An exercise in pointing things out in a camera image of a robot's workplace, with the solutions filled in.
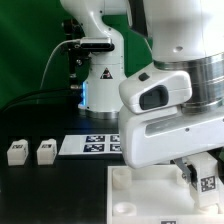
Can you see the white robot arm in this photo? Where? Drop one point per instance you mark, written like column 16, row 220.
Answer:
column 187, row 35

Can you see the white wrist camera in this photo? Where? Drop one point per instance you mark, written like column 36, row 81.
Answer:
column 151, row 89

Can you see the white marker sheet with tags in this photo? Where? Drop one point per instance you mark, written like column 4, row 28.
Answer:
column 90, row 144

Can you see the grey rear camera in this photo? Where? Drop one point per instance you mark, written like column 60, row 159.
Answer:
column 97, row 44

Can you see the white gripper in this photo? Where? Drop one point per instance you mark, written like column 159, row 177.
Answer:
column 167, row 134

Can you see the white square tabletop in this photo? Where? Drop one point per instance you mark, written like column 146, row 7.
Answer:
column 153, row 195

